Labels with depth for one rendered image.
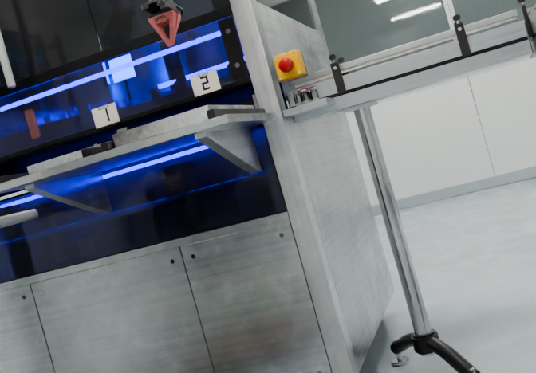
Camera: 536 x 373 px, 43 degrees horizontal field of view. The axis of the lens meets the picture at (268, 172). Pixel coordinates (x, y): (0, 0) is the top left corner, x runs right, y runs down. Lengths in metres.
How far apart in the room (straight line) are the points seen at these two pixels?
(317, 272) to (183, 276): 0.41
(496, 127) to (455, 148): 0.40
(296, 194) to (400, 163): 4.61
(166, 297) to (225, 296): 0.19
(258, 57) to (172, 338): 0.88
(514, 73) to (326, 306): 4.74
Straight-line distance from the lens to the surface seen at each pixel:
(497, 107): 6.45
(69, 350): 2.35
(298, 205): 1.93
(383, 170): 2.02
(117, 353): 2.26
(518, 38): 1.97
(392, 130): 6.49
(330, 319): 1.98
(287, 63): 1.88
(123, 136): 1.68
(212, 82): 1.98
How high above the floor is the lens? 0.74
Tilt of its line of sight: 1 degrees down
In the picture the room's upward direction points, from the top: 15 degrees counter-clockwise
